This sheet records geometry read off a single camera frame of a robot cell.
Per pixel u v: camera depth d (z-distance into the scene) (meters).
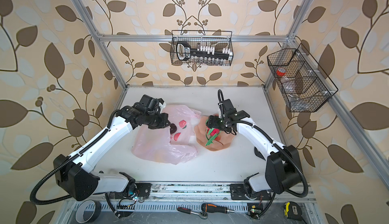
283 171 0.42
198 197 0.74
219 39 0.91
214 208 0.68
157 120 0.66
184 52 0.85
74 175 0.39
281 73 0.81
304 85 0.74
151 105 0.61
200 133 0.93
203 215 0.67
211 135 0.81
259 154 0.85
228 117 0.64
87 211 0.70
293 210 0.67
